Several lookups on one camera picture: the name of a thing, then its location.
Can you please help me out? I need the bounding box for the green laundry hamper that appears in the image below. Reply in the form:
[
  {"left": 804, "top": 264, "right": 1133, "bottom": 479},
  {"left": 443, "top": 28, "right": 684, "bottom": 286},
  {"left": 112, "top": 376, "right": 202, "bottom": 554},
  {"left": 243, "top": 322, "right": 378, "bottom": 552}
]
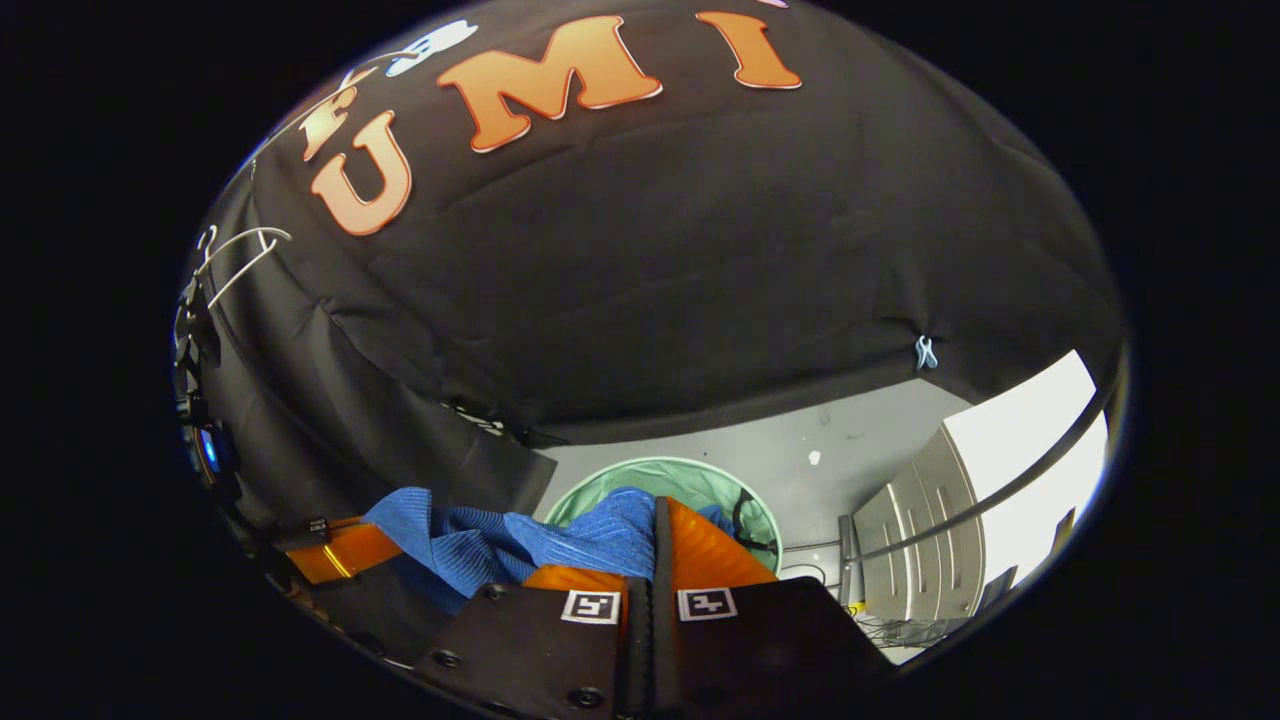
[{"left": 543, "top": 456, "right": 783, "bottom": 576}]

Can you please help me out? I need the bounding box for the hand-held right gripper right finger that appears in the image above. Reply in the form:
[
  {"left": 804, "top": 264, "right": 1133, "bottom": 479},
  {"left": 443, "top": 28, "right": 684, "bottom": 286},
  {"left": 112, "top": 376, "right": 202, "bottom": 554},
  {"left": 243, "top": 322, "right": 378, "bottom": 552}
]
[{"left": 650, "top": 497, "right": 896, "bottom": 716}]

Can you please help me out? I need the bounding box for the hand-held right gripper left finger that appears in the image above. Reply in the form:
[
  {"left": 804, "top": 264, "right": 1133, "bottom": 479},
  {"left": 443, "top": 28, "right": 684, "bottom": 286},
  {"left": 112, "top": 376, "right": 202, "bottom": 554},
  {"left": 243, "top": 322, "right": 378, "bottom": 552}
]
[{"left": 410, "top": 565, "right": 633, "bottom": 720}]

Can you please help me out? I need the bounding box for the black backdrop cloth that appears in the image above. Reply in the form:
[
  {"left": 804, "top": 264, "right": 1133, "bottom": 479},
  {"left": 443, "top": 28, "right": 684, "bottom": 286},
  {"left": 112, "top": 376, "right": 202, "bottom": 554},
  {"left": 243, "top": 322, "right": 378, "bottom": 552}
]
[{"left": 180, "top": 0, "right": 1126, "bottom": 536}]

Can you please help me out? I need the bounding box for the blue corduroy jacket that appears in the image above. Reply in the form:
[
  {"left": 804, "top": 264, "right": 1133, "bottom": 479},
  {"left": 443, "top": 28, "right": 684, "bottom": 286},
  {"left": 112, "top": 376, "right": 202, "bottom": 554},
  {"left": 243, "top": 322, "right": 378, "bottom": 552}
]
[{"left": 360, "top": 487, "right": 736, "bottom": 616}]

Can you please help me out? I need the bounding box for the large white clothes hanger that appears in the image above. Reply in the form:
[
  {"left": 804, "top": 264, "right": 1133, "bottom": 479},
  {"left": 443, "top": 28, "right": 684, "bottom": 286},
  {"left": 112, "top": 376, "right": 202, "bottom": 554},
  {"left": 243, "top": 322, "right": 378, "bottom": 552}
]
[{"left": 195, "top": 225, "right": 293, "bottom": 311}]

